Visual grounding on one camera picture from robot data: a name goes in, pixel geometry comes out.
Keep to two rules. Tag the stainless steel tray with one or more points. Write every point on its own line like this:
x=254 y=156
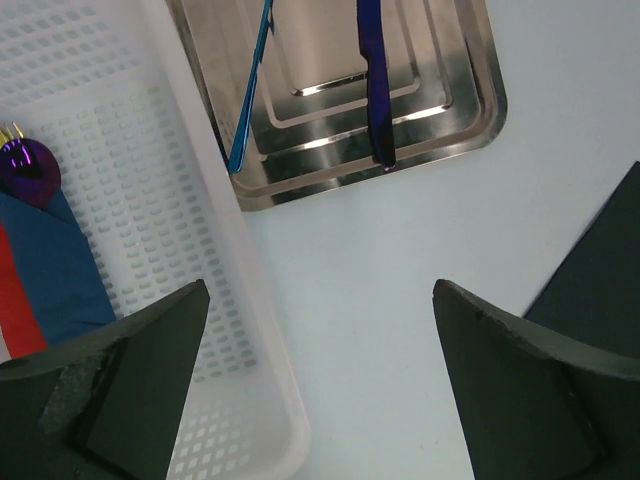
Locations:
x=308 y=129

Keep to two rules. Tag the black paper napkin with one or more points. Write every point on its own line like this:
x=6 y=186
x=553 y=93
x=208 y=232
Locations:
x=593 y=296

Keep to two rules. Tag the red rolled napkin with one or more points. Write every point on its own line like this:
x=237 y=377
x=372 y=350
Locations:
x=21 y=334

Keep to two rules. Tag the blue rolled napkin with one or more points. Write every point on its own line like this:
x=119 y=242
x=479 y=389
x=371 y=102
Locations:
x=57 y=269

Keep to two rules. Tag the gold metal fork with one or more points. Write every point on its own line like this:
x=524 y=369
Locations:
x=10 y=135

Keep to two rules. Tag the blue metal fork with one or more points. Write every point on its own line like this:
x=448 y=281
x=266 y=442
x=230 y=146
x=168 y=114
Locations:
x=235 y=161

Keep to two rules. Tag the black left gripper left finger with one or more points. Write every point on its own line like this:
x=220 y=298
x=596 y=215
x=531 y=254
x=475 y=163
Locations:
x=107 y=405

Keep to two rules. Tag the white perforated plastic basket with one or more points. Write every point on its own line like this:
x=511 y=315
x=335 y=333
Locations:
x=107 y=86

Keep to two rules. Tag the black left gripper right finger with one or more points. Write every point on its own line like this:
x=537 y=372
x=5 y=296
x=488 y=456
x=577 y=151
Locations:
x=535 y=403

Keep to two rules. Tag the purple blue metal knife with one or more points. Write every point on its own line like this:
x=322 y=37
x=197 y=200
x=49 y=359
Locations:
x=379 y=111

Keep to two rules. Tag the purple metal spoon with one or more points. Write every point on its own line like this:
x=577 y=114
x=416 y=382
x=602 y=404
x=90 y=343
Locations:
x=29 y=172

